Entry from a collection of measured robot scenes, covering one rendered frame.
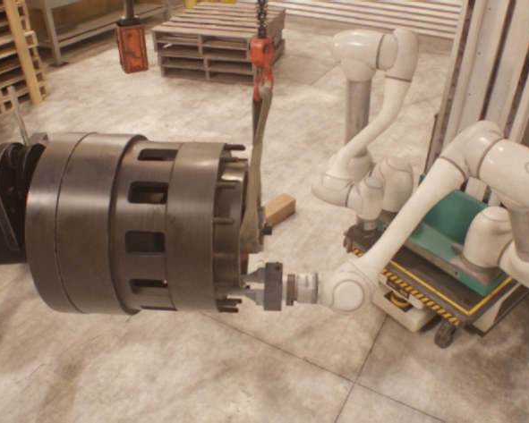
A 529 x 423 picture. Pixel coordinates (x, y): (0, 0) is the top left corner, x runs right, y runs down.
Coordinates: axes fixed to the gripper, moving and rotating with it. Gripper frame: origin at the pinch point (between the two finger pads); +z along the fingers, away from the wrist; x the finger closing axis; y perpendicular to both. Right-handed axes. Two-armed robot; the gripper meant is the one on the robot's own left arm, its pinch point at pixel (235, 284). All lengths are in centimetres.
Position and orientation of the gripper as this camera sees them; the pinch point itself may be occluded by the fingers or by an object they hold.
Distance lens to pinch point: 138.3
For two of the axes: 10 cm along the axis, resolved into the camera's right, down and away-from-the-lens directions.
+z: -10.0, -0.3, 0.5
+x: -0.5, 8.3, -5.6
